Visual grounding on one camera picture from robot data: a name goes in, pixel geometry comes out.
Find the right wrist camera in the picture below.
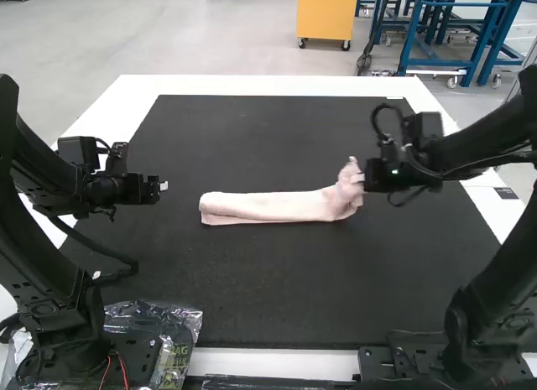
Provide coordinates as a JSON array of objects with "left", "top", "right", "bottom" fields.
[{"left": 378, "top": 140, "right": 406, "bottom": 163}]

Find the dark base panel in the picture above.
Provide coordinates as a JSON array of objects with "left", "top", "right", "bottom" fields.
[{"left": 356, "top": 329, "right": 528, "bottom": 390}]

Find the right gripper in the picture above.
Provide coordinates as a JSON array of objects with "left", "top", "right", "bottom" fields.
[{"left": 362, "top": 157, "right": 407, "bottom": 195}]

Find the silver foil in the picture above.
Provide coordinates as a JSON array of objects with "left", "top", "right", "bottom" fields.
[{"left": 7, "top": 299, "right": 205, "bottom": 390}]

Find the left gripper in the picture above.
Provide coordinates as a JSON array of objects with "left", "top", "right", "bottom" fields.
[{"left": 124, "top": 173, "right": 170, "bottom": 206}]

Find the blue metal frame cart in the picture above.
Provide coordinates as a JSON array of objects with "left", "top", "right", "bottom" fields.
[
  {"left": 355, "top": 0, "right": 420, "bottom": 47},
  {"left": 396, "top": 0, "right": 532, "bottom": 90}
]

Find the yellow wheeled cabinet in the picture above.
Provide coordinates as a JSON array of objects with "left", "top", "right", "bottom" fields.
[{"left": 295, "top": 0, "right": 360, "bottom": 52}]

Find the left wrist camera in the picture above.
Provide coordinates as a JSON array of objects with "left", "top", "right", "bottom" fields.
[{"left": 109, "top": 141, "right": 129, "bottom": 177}]

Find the thin red wire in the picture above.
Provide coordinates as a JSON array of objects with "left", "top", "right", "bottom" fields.
[{"left": 102, "top": 351, "right": 129, "bottom": 390}]

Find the black cable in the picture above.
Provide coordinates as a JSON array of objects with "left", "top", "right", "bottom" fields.
[
  {"left": 370, "top": 103, "right": 406, "bottom": 142},
  {"left": 386, "top": 183, "right": 442, "bottom": 209},
  {"left": 52, "top": 213, "right": 140, "bottom": 283}
]

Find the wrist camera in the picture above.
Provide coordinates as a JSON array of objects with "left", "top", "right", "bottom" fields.
[
  {"left": 378, "top": 140, "right": 406, "bottom": 163},
  {"left": 109, "top": 141, "right": 129, "bottom": 177}
]

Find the black mat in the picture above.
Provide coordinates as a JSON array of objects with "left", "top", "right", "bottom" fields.
[{"left": 58, "top": 95, "right": 503, "bottom": 350}]

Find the pale towel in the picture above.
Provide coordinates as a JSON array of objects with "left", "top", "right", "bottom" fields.
[{"left": 198, "top": 156, "right": 366, "bottom": 226}]

